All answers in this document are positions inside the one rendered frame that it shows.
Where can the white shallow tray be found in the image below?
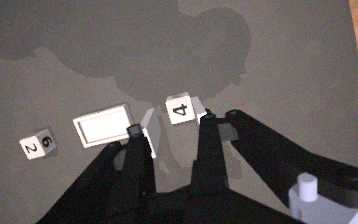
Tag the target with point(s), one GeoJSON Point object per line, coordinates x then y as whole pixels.
{"type": "Point", "coordinates": [104, 125]}

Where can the white cube face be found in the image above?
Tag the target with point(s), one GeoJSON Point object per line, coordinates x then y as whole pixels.
{"type": "Point", "coordinates": [180, 108]}
{"type": "Point", "coordinates": [38, 144]}

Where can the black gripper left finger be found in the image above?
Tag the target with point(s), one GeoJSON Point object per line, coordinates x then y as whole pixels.
{"type": "Point", "coordinates": [86, 200]}

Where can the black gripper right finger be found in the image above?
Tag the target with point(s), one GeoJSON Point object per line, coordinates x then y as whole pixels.
{"type": "Point", "coordinates": [316, 189]}

